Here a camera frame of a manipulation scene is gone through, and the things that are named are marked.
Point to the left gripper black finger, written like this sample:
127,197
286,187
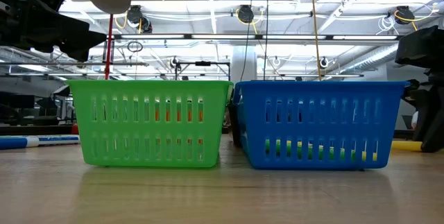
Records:
62,30
97,39

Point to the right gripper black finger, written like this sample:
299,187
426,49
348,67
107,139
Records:
431,123
411,92

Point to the yellow slim highlighter pen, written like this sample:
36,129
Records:
406,145
364,155

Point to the blue and white pen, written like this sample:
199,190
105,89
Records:
14,143

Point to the person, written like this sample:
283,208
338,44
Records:
414,120

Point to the green plastic basket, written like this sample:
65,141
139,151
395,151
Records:
149,88

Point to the dark background workstation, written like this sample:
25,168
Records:
21,106

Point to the blue plastic basket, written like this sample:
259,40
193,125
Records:
322,90

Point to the orange plastic basket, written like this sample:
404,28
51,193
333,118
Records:
167,116

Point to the black background gantry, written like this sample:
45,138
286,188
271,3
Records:
203,63

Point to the long ceiling light bar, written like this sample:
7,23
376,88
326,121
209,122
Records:
222,37

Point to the grey horizontal rail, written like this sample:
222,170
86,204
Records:
69,64

